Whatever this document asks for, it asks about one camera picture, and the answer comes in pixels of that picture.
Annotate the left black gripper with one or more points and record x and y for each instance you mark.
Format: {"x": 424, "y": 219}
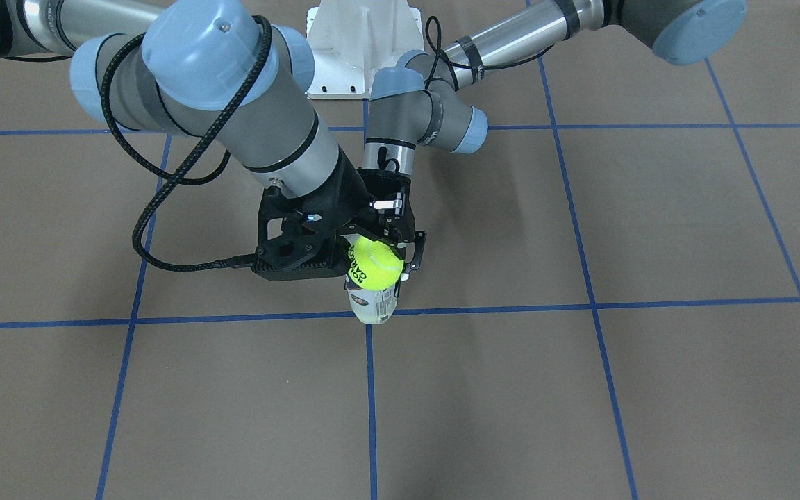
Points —
{"x": 387, "y": 186}

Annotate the yellow tennis ball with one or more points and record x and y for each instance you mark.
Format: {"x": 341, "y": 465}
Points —
{"x": 373, "y": 265}

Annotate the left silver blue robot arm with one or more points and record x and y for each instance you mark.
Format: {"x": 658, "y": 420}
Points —
{"x": 415, "y": 103}

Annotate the clear tennis ball can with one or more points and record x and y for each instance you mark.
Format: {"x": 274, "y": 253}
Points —
{"x": 371, "y": 307}

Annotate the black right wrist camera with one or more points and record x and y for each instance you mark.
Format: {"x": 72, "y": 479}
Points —
{"x": 278, "y": 259}

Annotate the brown paper table cover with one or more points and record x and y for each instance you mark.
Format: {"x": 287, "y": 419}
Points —
{"x": 608, "y": 308}

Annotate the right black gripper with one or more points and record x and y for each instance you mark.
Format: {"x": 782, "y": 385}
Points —
{"x": 348, "y": 196}

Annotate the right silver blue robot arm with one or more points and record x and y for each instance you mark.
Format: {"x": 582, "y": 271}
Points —
{"x": 211, "y": 70}

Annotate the white pedestal column base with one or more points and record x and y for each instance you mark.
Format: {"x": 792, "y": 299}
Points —
{"x": 352, "y": 40}

